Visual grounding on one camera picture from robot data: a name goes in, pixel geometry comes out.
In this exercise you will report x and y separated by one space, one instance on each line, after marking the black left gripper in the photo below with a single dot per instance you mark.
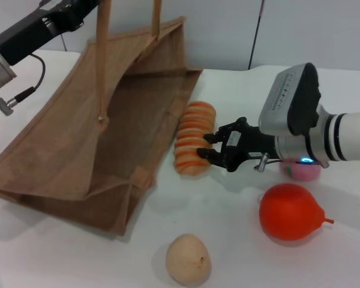
30 33

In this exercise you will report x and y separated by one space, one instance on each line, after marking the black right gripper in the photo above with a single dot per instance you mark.
252 147

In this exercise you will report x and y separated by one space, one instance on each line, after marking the orange striped bread loaf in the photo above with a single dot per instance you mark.
195 120

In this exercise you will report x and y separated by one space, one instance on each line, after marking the beige round fruit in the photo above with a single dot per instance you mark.
187 258

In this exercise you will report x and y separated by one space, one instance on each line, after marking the brown jute tote bag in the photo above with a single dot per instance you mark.
63 144

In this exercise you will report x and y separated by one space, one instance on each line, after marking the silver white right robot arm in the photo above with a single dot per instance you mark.
351 135

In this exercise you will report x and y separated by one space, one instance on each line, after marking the pink peach toy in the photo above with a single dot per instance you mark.
303 174

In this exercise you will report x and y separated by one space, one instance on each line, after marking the red pear shaped toy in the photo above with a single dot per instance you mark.
288 213

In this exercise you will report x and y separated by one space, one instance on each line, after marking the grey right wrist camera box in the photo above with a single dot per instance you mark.
288 99

